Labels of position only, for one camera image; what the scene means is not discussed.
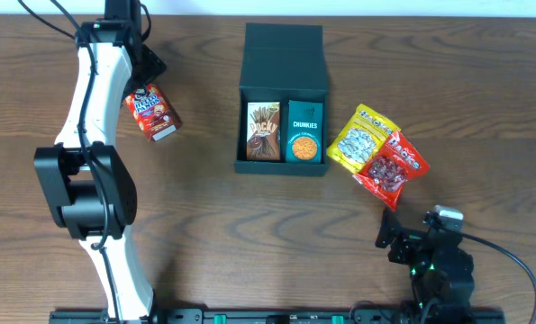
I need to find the red Hello Panda box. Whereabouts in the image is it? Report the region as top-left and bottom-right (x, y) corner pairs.
(123, 84), (182, 141)

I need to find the red Hacks candy bag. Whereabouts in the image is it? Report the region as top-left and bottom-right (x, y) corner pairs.
(352, 131), (431, 211)

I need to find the brown Pocky box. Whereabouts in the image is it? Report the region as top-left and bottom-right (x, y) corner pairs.
(246, 102), (281, 161)

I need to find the teal Chunkies cookie box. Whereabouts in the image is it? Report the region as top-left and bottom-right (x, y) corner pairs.
(285, 101), (323, 164)

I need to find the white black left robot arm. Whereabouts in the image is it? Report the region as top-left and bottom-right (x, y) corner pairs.
(34, 17), (165, 323)

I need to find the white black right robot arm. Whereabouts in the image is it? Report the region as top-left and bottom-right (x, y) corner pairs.
(376, 205), (475, 323)

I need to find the yellow Hacks candy bag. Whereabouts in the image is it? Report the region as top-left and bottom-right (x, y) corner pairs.
(326, 103), (401, 174)

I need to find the dark green open box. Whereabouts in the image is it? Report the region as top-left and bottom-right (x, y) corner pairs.
(234, 22), (328, 176)

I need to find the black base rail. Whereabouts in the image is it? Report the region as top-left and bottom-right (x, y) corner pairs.
(49, 308), (505, 324)

